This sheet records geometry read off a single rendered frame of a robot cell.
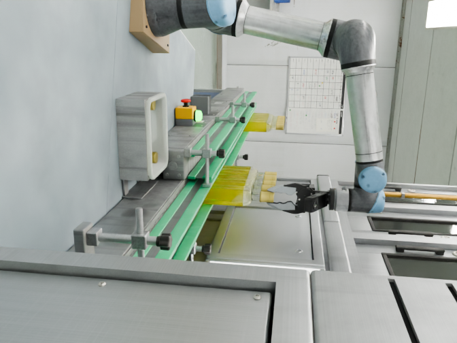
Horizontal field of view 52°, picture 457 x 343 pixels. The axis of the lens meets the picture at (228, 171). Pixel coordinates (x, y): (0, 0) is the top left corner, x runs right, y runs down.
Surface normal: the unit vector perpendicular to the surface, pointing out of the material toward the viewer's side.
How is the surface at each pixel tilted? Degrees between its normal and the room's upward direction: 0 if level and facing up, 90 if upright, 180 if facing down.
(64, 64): 0
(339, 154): 90
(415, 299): 90
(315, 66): 90
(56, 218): 0
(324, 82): 90
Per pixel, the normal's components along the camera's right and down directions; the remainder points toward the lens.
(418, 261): 0.01, -0.96
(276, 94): -0.14, 0.28
